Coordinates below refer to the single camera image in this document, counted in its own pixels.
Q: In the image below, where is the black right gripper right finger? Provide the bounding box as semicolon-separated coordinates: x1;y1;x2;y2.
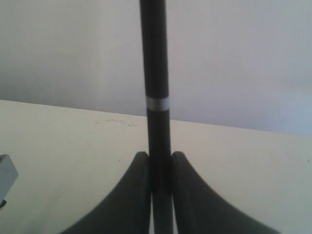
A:
172;152;278;234

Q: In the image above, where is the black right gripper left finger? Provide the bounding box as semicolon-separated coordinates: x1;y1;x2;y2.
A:
63;152;151;234

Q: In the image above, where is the black paintbrush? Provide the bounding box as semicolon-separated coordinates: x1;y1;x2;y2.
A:
139;0;173;234

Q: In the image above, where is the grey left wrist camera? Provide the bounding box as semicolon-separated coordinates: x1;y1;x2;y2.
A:
0;154;19;208

